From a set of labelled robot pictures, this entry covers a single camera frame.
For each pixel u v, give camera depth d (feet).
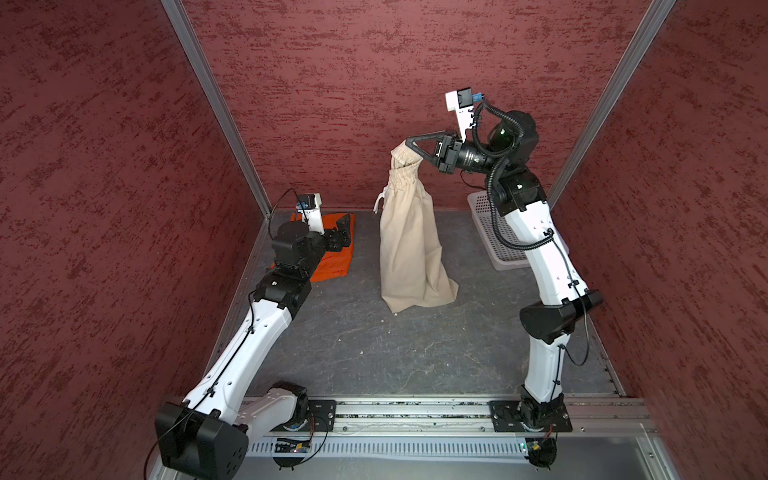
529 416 2.16
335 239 2.11
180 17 2.33
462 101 1.67
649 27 2.39
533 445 2.36
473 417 2.48
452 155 1.71
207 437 1.20
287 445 2.38
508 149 1.50
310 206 1.94
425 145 1.81
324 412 2.47
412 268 2.60
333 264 3.38
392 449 2.54
